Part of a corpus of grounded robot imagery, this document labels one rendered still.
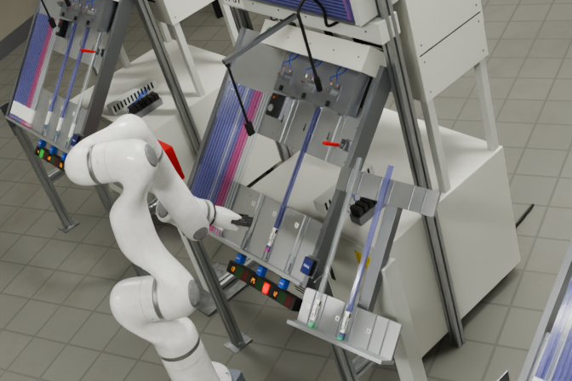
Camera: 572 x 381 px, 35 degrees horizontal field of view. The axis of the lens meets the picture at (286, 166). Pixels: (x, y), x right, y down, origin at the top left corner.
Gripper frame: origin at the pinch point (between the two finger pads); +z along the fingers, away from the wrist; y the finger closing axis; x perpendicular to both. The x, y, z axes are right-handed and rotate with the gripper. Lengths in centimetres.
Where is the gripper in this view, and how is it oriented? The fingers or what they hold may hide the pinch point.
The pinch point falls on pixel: (244, 219)
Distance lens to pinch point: 276.9
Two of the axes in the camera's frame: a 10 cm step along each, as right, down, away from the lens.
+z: 7.0, 1.6, 7.0
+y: 6.5, 2.8, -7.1
